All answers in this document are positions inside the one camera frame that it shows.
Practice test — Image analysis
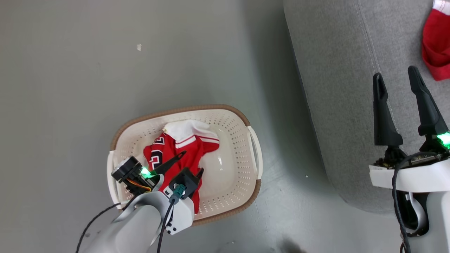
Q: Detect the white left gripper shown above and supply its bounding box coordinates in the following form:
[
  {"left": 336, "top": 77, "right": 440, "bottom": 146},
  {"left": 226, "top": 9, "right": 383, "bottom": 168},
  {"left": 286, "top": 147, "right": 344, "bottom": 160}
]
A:
[{"left": 112, "top": 151, "right": 205, "bottom": 235}]

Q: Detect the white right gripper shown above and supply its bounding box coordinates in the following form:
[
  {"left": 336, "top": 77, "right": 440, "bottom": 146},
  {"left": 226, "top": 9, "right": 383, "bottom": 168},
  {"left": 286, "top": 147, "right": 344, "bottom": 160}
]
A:
[{"left": 369, "top": 65, "right": 450, "bottom": 193}]

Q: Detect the red white numbered jersey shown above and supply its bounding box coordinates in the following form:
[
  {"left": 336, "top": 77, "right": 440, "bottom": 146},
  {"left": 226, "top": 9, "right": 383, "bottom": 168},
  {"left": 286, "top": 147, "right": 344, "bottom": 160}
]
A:
[{"left": 143, "top": 119, "right": 220, "bottom": 215}]

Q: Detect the plain red garment white trim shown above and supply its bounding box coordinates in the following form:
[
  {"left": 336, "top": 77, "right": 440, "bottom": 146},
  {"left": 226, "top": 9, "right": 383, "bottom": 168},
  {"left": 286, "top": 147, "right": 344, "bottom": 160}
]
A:
[{"left": 421, "top": 0, "right": 450, "bottom": 82}]

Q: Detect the grey fabric sofa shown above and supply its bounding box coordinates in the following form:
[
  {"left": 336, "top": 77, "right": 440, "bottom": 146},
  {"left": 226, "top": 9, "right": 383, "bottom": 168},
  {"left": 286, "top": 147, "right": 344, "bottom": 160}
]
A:
[{"left": 283, "top": 0, "right": 450, "bottom": 214}]

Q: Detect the cream perforated laundry basket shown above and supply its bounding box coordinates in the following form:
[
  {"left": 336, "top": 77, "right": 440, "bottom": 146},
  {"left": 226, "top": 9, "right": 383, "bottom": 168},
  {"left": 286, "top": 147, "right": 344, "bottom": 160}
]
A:
[{"left": 107, "top": 104, "right": 263, "bottom": 226}]

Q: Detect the black cable teal connector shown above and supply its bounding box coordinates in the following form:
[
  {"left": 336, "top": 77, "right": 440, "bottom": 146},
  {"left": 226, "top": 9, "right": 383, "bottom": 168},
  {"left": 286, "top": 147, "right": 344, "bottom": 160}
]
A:
[{"left": 156, "top": 184, "right": 186, "bottom": 253}]

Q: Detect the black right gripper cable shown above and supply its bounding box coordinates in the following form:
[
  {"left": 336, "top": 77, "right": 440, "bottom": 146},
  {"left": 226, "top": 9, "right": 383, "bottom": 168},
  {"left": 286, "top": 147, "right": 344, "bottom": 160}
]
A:
[{"left": 391, "top": 151, "right": 431, "bottom": 253}]

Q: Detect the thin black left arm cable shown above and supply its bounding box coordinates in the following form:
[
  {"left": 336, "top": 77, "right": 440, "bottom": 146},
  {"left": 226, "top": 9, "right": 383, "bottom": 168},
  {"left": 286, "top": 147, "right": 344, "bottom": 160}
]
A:
[{"left": 76, "top": 203, "right": 123, "bottom": 253}]

